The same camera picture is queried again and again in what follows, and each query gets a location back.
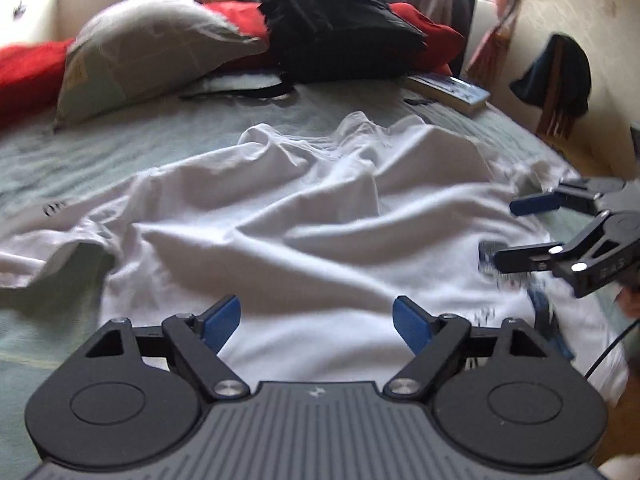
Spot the grey green pillow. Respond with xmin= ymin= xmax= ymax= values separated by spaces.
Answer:
xmin=54 ymin=0 xmax=267 ymax=128

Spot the black backpack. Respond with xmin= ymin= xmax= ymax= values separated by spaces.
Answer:
xmin=182 ymin=0 xmax=426 ymax=100

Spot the right orange curtain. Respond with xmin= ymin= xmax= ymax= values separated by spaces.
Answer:
xmin=465 ymin=0 xmax=521 ymax=90

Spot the white printed long-sleeve shirt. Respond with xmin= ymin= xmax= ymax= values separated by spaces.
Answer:
xmin=1 ymin=112 xmax=627 ymax=401

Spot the wooden chair with dark garment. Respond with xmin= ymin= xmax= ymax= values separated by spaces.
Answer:
xmin=509 ymin=34 xmax=592 ymax=140

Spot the paperback book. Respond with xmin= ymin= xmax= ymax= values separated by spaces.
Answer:
xmin=401 ymin=74 xmax=490 ymax=115

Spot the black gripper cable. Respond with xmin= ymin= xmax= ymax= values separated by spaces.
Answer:
xmin=583 ymin=318 xmax=640 ymax=380

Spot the right hand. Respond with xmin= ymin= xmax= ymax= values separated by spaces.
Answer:
xmin=615 ymin=287 xmax=640 ymax=320

